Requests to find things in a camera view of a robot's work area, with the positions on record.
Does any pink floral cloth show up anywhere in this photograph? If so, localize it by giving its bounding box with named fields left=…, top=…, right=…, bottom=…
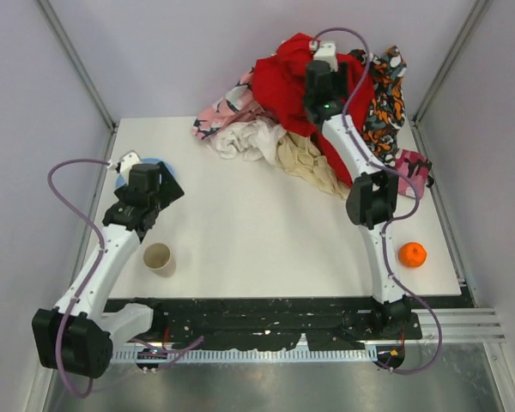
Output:
left=192, top=68, right=266, bottom=140

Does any orange grey camouflage cloth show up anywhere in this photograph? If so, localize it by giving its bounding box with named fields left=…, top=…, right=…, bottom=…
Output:
left=349, top=46, right=407, bottom=167

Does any white cloth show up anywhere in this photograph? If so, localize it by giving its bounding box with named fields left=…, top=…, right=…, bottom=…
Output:
left=208, top=118, right=287, bottom=166

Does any red cloth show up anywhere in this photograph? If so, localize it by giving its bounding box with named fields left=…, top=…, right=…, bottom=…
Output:
left=251, top=33, right=375, bottom=187

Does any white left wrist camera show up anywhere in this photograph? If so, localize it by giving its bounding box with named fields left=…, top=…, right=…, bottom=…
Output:
left=115, top=150, right=142, bottom=179

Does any left aluminium frame post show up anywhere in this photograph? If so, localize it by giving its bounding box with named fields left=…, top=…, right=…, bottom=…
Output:
left=34, top=0, right=117, bottom=131

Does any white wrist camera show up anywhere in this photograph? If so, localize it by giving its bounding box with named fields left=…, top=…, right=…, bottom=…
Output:
left=310, top=40, right=338, bottom=72
left=115, top=150, right=142, bottom=179

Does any cream beige cloth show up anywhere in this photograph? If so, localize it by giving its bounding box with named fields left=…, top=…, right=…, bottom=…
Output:
left=276, top=132, right=349, bottom=200

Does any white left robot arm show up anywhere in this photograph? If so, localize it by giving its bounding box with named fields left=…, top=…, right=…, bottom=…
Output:
left=32, top=152, right=185, bottom=379

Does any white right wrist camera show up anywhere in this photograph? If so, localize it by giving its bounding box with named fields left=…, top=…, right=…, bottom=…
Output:
left=310, top=40, right=338, bottom=72

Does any right aluminium frame post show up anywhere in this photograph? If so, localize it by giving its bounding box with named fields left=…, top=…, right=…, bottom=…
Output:
left=412, top=0, right=493, bottom=124

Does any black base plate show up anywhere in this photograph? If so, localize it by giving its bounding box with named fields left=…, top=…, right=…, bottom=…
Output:
left=102, top=295, right=476, bottom=351

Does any orange mandarin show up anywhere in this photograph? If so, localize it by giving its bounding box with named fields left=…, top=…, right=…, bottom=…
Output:
left=398, top=242, right=427, bottom=268

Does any pink camouflage cloth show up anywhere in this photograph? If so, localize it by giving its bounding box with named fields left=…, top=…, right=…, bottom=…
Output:
left=395, top=149, right=434, bottom=199

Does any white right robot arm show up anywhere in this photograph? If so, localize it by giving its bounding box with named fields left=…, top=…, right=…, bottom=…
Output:
left=303, top=60, right=411, bottom=333

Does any slotted cable duct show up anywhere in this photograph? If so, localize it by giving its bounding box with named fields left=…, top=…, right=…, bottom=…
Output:
left=111, top=346, right=377, bottom=365

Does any aluminium frame post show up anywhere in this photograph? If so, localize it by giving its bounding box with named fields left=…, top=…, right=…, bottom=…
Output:
left=34, top=0, right=117, bottom=131
left=412, top=0, right=493, bottom=124

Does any blue plate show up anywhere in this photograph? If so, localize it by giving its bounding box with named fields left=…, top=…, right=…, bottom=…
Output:
left=114, top=157, right=176, bottom=189

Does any beige paper cup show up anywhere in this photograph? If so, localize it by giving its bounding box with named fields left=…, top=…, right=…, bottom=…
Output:
left=142, top=243, right=176, bottom=277

